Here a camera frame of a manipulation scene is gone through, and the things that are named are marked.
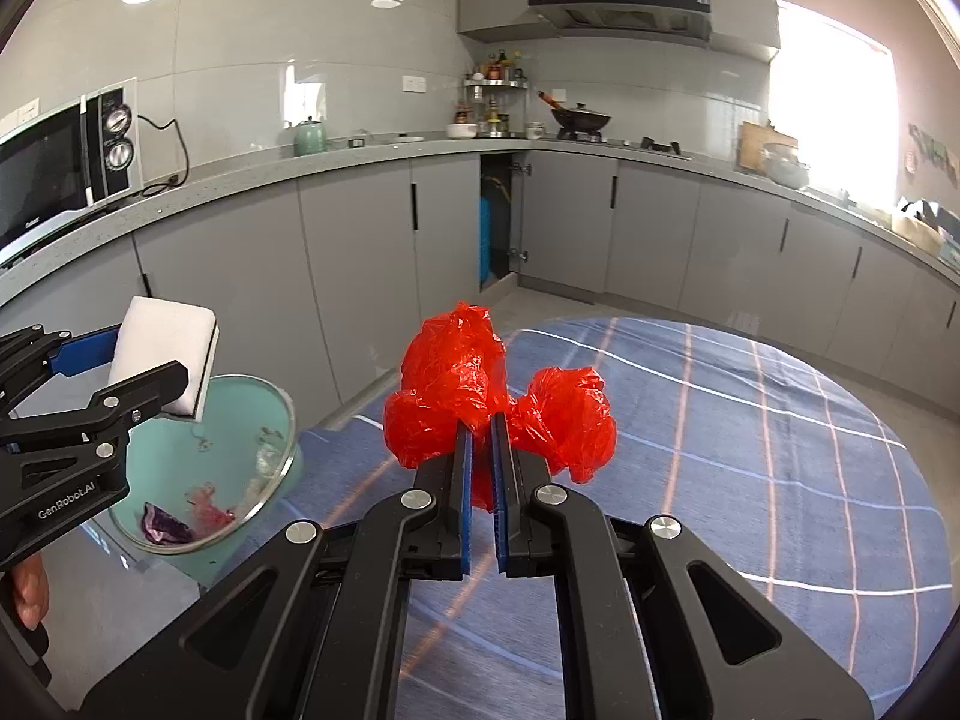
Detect purple plastic bag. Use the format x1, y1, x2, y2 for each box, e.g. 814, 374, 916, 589
137, 502, 197, 545

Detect grey base cabinets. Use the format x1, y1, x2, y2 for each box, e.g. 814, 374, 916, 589
0, 136, 960, 421

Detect white sponge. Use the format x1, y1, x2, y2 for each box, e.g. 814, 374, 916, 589
109, 296, 220, 421

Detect bright window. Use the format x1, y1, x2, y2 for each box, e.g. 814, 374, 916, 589
769, 0, 901, 211

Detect white microwave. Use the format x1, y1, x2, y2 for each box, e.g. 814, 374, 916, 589
0, 77, 145, 267

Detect blue gas cylinder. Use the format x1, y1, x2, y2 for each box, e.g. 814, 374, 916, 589
480, 195, 502, 280

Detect black range hood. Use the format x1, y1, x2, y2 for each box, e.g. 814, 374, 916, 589
527, 0, 712, 42

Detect metal spice rack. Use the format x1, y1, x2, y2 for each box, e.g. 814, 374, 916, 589
461, 77, 527, 137

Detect red plastic bag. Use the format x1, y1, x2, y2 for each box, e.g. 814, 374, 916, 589
382, 301, 617, 515

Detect hanging cloths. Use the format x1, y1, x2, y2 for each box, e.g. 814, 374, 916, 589
907, 124, 960, 188

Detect metal basin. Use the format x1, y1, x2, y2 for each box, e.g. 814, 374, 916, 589
759, 142, 812, 190

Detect pink plastic wrapper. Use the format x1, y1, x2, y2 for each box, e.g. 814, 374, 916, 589
186, 486, 239, 530

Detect black microwave cable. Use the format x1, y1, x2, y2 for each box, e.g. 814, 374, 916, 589
137, 116, 190, 197

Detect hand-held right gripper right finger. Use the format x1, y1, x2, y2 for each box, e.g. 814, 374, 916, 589
489, 412, 875, 720

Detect gas stove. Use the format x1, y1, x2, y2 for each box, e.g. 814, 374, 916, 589
555, 131, 695, 158

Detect wooden cutting board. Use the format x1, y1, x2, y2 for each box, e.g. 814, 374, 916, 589
737, 122, 800, 173

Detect black wok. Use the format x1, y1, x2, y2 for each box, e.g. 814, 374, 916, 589
537, 90, 612, 137

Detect person's left hand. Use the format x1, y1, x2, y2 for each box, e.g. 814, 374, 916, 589
13, 551, 50, 632

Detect blue plaid tablecloth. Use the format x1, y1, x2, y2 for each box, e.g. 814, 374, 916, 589
300, 316, 953, 720

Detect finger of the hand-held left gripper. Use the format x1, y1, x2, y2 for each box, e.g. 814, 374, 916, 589
0, 324, 125, 415
0, 360, 190, 500

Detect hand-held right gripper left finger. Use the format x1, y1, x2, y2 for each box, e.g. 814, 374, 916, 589
81, 424, 477, 720

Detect teal cartoon print bin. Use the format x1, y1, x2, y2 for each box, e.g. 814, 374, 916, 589
105, 373, 305, 575

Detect white dish basket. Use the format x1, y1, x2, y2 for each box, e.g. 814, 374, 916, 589
892, 197, 947, 256

